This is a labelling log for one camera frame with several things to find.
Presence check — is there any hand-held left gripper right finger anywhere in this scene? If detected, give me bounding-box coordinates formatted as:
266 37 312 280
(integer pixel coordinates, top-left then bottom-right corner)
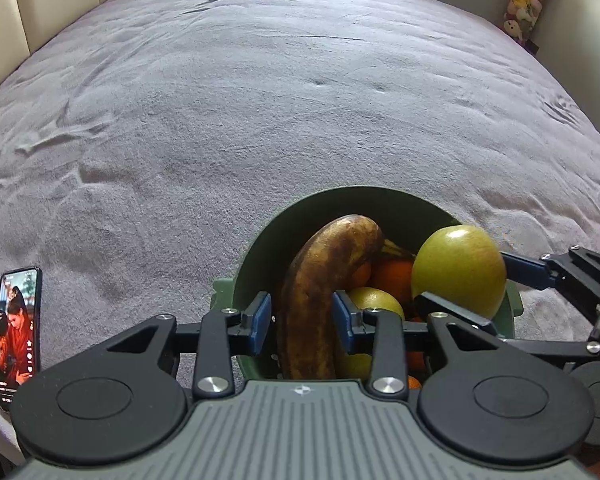
331 289 502 399

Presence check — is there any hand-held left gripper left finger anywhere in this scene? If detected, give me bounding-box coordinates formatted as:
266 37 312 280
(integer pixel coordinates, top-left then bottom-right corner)
106 291 273 399

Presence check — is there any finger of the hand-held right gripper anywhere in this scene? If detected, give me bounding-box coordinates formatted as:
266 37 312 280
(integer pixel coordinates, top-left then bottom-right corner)
413 291 600 370
500 245 600 306

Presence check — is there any overripe brown banana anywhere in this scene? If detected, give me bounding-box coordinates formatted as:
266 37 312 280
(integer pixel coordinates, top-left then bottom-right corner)
277 214 385 381

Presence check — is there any small mandarin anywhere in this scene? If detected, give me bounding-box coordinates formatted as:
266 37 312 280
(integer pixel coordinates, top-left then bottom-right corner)
349 260 373 291

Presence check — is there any large mandarin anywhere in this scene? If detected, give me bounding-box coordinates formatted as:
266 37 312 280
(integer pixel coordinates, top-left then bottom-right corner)
370 259 415 306

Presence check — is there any yellow green apple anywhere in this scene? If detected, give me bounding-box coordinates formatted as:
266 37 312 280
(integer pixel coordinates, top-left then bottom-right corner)
411 225 508 321

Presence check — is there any dark green bowl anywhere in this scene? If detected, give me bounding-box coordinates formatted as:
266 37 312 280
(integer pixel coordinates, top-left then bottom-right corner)
212 186 525 381

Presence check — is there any yellow citrus fruit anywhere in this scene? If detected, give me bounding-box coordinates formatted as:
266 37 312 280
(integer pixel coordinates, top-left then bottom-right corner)
336 286 407 380

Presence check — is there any grey blanket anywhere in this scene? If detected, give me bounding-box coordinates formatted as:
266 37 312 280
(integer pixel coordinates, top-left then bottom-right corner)
0 0 600 466

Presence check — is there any black smartphone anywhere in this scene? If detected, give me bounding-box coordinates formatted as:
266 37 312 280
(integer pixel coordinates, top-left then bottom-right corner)
0 267 43 415

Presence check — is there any hanging plush toy bunch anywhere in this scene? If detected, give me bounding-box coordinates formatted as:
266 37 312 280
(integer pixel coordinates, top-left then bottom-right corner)
502 0 561 43

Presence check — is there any cream padded headboard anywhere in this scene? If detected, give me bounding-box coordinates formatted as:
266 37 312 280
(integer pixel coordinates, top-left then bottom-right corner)
0 0 161 106

